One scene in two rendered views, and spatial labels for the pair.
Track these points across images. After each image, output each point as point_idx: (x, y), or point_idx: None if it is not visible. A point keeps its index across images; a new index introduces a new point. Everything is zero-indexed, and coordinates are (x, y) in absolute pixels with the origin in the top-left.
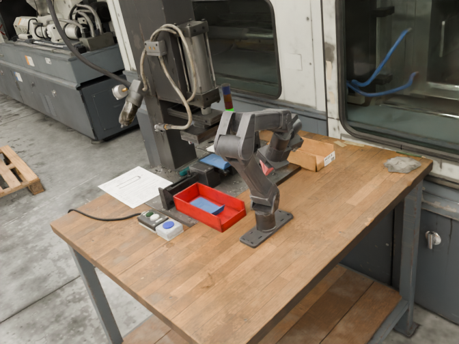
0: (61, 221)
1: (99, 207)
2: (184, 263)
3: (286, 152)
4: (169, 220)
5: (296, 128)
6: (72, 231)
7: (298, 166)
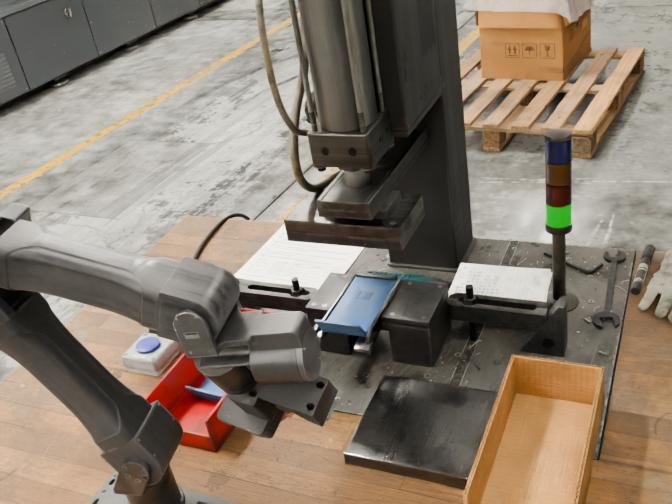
0: (191, 223)
1: (236, 238)
2: (52, 421)
3: (239, 403)
4: (165, 339)
5: (269, 369)
6: (162, 248)
7: (457, 475)
